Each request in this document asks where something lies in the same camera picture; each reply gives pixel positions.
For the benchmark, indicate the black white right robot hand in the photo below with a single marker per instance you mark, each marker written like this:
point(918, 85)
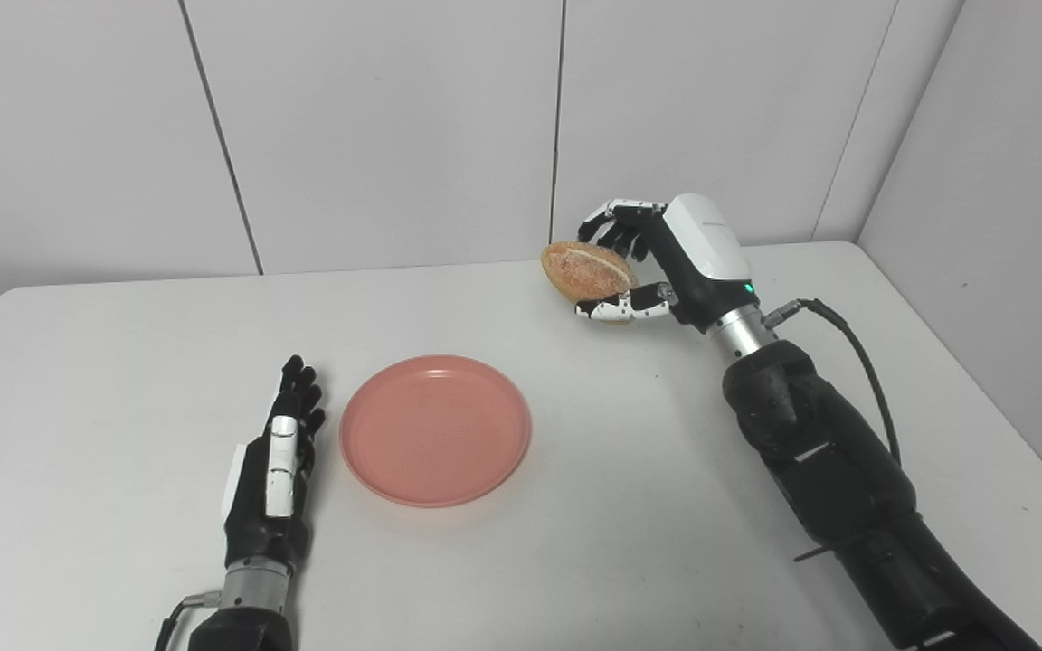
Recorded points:
point(697, 253)

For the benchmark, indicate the pink round plate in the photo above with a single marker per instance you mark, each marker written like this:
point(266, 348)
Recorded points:
point(435, 429)

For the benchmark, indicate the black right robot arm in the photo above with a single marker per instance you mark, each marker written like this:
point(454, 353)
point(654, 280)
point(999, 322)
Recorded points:
point(838, 470)

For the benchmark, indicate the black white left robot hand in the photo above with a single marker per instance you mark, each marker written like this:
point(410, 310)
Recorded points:
point(254, 515)

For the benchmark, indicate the golden bread roll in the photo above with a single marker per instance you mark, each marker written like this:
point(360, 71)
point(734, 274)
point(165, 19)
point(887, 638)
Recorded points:
point(586, 269)

